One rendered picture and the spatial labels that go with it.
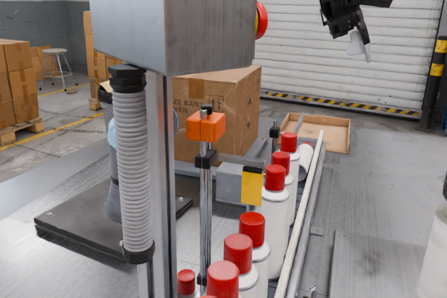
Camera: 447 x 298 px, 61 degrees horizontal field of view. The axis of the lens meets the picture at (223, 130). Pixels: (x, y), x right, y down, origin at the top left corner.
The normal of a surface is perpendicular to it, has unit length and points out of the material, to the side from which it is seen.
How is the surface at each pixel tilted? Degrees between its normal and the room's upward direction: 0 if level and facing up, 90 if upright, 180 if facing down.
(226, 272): 3
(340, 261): 0
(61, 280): 0
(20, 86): 90
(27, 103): 87
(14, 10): 90
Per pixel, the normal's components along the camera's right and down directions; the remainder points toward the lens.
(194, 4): 0.60, 0.28
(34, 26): 0.89, 0.17
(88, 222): 0.04, -0.95
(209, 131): -0.32, 0.31
